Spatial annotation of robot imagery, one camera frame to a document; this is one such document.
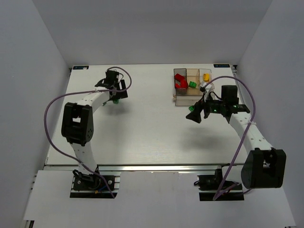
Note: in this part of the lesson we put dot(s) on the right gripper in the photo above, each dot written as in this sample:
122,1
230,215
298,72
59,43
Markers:
205,109

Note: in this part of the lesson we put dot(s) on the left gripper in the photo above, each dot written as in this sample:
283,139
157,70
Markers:
121,92

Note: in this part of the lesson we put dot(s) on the green lego brick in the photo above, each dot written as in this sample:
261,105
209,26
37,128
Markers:
192,84

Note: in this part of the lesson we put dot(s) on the yellow rounded lego brick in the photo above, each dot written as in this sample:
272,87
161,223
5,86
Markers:
206,77

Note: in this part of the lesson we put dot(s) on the red long lego brick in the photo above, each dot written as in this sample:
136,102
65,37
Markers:
179,78

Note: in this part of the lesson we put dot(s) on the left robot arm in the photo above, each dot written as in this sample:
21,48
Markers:
78,125

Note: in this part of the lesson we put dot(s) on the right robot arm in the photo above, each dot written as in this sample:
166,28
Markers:
265,165

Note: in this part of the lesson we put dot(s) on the long clear tray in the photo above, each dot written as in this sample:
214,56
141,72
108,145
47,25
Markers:
187,99

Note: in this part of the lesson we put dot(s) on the smoky grey container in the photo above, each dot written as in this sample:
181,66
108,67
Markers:
183,72

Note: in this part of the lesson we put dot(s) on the amber container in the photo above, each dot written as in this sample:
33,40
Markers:
193,80

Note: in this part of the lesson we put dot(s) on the clear container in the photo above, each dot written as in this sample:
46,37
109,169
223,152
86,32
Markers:
203,71

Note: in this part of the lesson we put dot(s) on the left corner label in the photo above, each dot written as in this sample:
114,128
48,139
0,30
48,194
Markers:
80,67

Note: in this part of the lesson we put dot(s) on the corner label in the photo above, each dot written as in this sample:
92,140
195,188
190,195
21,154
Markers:
80,67
221,65

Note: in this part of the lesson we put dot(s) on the right corner label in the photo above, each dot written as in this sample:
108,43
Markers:
221,65

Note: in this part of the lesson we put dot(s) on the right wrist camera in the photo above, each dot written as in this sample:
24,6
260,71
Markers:
207,88

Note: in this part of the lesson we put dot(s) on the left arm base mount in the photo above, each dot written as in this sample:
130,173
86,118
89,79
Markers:
94,187

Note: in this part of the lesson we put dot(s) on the aluminium table rail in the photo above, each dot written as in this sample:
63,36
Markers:
137,167

